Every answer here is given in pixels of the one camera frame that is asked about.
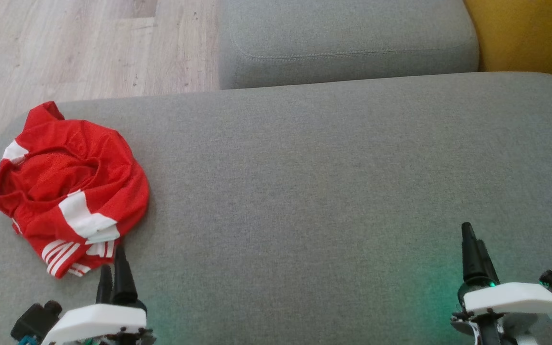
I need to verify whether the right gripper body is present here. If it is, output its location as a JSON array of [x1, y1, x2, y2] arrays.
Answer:
[[450, 280, 552, 345]]

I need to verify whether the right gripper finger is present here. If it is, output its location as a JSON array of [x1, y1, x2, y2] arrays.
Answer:
[[461, 222, 486, 284], [477, 239, 500, 287]]

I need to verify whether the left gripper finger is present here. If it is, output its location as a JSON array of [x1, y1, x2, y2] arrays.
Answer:
[[112, 244, 148, 311], [96, 264, 114, 305]]

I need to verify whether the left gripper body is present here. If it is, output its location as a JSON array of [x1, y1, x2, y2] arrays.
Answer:
[[40, 304, 157, 345]]

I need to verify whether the red white-striped garment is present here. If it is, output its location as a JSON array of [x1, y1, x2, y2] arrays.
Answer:
[[0, 101, 150, 278]]

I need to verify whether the grey fabric sofa seat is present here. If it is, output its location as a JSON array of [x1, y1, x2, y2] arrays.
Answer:
[[0, 72, 552, 345]]

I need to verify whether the yellow upholstered furniture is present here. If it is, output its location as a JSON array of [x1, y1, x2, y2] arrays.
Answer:
[[463, 0, 552, 87]]

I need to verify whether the grey fabric sofa cushion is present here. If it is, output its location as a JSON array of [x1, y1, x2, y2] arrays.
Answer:
[[218, 0, 480, 90]]

